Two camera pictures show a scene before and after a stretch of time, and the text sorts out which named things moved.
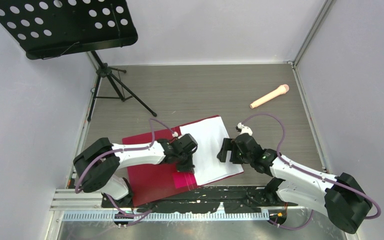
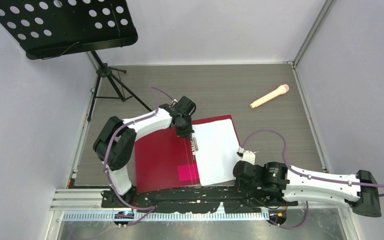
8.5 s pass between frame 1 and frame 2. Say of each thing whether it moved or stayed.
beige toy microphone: stayed
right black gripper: moved
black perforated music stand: stayed
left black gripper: moved
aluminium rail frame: stayed
